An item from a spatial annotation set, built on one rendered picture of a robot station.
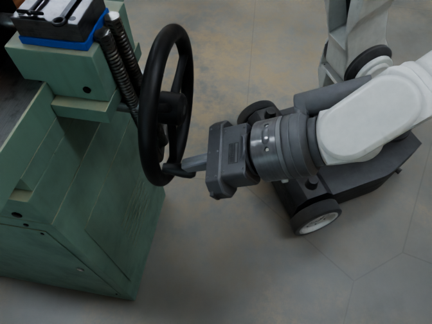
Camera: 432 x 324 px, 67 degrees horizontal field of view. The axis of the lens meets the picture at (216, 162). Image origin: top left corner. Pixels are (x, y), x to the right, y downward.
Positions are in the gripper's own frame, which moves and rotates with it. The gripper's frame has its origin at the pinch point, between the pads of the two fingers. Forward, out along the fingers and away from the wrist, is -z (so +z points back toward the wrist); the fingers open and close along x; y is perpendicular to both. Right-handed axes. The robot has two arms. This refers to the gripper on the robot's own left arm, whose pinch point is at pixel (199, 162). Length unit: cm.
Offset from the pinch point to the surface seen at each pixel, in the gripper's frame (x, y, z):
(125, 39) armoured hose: 17.0, 13.7, -6.7
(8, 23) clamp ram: 17.3, 24.6, -20.8
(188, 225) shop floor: 6, -68, -52
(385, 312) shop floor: -21, -101, 14
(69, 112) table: 6.8, 13.3, -17.4
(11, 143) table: -1.6, 19.8, -18.2
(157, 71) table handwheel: 9.2, 12.4, 0.2
